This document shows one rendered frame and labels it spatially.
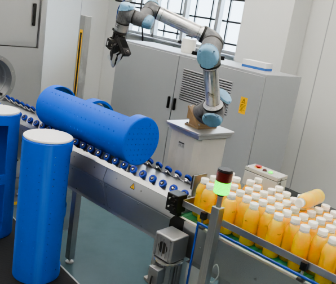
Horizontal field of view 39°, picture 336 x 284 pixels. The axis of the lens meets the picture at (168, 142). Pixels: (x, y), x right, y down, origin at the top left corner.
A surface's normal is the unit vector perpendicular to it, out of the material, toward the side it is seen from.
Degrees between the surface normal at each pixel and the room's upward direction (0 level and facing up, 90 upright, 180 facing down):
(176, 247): 90
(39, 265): 90
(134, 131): 90
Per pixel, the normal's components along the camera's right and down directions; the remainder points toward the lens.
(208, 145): 0.63, 0.29
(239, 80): -0.76, 0.06
